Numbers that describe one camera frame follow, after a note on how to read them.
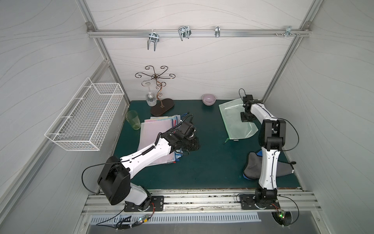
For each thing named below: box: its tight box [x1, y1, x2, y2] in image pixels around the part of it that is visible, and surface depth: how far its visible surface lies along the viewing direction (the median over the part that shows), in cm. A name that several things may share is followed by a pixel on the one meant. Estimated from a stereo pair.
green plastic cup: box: [125, 110, 141, 131], surface depth 100 cm
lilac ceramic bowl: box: [202, 93, 217, 106], surface depth 119 cm
